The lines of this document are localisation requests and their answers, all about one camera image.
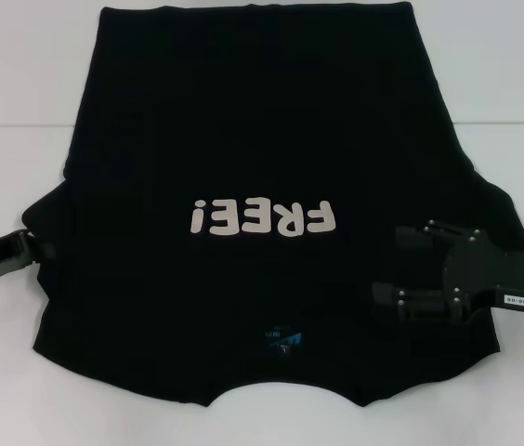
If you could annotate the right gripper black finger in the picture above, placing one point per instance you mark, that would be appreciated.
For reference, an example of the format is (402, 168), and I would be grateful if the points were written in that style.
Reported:
(389, 292)
(413, 237)

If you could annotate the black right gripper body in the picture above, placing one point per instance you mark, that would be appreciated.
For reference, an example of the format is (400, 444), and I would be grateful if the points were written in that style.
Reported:
(485, 279)

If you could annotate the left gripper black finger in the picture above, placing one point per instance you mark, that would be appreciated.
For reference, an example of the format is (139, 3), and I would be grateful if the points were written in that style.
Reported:
(36, 248)

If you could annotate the black shirt with FREE print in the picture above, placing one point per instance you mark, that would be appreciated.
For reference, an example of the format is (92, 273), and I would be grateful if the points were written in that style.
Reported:
(262, 139)

